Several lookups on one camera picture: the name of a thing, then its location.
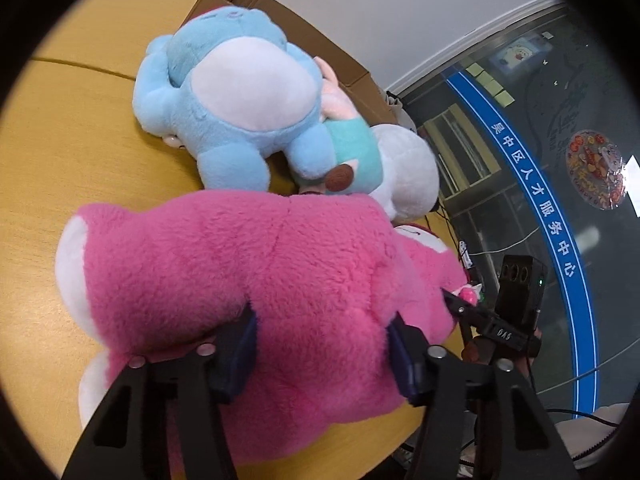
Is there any white plush sheep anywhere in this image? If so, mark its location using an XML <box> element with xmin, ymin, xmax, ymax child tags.
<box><xmin>370</xmin><ymin>124</ymin><xmax>439</xmax><ymax>222</ymax></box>

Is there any pink plush bear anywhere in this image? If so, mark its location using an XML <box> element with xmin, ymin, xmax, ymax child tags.
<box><xmin>55</xmin><ymin>191</ymin><xmax>468</xmax><ymax>464</ymax></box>

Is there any pink pig plush teal shirt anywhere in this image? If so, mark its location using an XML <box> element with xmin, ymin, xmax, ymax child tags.
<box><xmin>293</xmin><ymin>56</ymin><xmax>383</xmax><ymax>194</ymax></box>

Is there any blue plush cat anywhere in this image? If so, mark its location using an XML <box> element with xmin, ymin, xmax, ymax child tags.
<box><xmin>132</xmin><ymin>6</ymin><xmax>336</xmax><ymax>192</ymax></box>

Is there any person's right hand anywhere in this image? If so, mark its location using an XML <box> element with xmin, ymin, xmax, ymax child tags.
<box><xmin>461</xmin><ymin>336</ymin><xmax>537</xmax><ymax>391</ymax></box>

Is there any blue banner with white text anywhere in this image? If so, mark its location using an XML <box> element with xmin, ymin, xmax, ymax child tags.
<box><xmin>446</xmin><ymin>70</ymin><xmax>600</xmax><ymax>412</ymax></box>

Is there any wooden shelf behind glass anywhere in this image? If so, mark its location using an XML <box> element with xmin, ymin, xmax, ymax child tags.
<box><xmin>418</xmin><ymin>103</ymin><xmax>501</xmax><ymax>198</ymax></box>

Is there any round red window sticker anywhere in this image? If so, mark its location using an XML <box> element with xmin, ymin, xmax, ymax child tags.
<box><xmin>565</xmin><ymin>129</ymin><xmax>626</xmax><ymax>210</ymax></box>

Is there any yellow sticky note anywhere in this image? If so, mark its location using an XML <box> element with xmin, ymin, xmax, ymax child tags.
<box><xmin>475</xmin><ymin>72</ymin><xmax>494</xmax><ymax>86</ymax></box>
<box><xmin>484</xmin><ymin>79</ymin><xmax>503</xmax><ymax>96</ymax></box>
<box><xmin>465</xmin><ymin>63</ymin><xmax>484</xmax><ymax>77</ymax></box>
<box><xmin>495</xmin><ymin>90</ymin><xmax>515</xmax><ymax>107</ymax></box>

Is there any brown cardboard box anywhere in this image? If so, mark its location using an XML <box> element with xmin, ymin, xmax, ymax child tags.
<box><xmin>183</xmin><ymin>0</ymin><xmax>398</xmax><ymax>126</ymax></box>

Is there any cartoon sheep poster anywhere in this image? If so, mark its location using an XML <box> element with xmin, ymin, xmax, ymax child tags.
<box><xmin>489</xmin><ymin>35</ymin><xmax>553</xmax><ymax>75</ymax></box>

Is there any black cable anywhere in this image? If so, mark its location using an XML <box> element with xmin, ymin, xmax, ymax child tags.
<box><xmin>544</xmin><ymin>406</ymin><xmax>626</xmax><ymax>463</ymax></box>

